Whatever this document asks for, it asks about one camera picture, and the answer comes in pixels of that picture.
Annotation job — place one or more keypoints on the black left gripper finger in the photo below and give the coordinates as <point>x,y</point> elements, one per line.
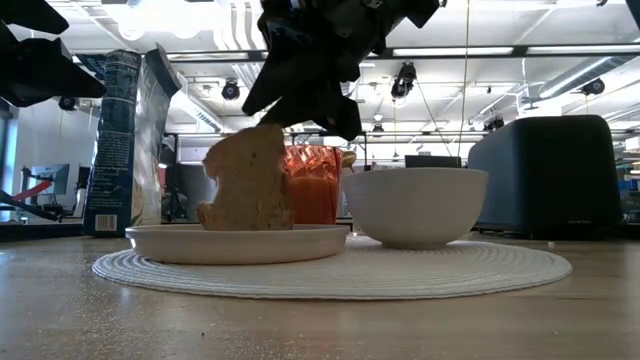
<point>30,15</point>
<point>40,75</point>

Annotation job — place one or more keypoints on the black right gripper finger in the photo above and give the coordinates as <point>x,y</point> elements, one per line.
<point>285,80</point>
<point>335,115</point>

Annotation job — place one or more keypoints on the red glass tumbler with juice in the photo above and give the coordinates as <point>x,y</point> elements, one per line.
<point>315,200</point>

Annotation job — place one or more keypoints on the blue cereal box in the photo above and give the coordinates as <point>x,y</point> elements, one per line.
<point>117,150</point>

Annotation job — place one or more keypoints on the brown toast slice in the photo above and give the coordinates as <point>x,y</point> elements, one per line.
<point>250,185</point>

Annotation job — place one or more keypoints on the white bowl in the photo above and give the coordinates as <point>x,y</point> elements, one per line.
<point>415,210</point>

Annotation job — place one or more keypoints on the large white plate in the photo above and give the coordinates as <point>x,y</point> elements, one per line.
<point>350,277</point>

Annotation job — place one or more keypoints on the white round plate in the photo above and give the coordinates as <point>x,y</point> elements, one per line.
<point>235,247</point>

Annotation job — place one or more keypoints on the black ceiling spotlight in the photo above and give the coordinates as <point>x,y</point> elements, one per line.
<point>494,124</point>
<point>68,103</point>
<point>404,82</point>
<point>593,87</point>
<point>231,91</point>

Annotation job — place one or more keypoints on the long ceiling light strip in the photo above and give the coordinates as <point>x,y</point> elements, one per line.
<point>450,51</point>
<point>210,56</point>
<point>580,49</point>

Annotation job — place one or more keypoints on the computer monitor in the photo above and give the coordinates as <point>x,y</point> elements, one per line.
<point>50,177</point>

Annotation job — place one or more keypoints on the black monitor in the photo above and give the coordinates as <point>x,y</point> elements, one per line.
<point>432,161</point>

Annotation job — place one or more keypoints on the dark grey partition panel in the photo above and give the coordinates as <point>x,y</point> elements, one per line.
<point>195,190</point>

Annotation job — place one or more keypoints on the black two-slot toaster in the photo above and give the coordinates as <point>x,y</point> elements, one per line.
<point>545,175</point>

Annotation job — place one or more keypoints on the black table rail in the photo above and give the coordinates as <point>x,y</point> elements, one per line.
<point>40,231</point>

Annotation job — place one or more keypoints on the silver ventilation duct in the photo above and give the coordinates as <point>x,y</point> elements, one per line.
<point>575,77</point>

